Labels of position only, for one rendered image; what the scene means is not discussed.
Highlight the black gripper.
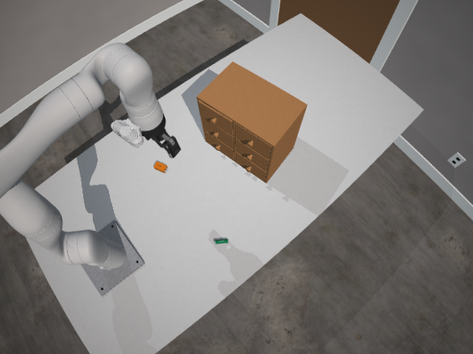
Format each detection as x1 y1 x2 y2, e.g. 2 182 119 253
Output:
142 114 181 159

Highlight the orange 9v battery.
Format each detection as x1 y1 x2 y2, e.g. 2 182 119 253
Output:
154 161 168 173

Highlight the brown wooden chest of drawers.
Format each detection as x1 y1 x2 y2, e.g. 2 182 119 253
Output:
196 62 308 183

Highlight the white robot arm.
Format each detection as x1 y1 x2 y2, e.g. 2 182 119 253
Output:
0 43 163 270

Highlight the brown wooden drawer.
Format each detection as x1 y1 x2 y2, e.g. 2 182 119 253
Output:
199 100 233 135
205 131 234 160
236 139 270 171
203 118 234 148
236 152 267 181
235 123 272 159

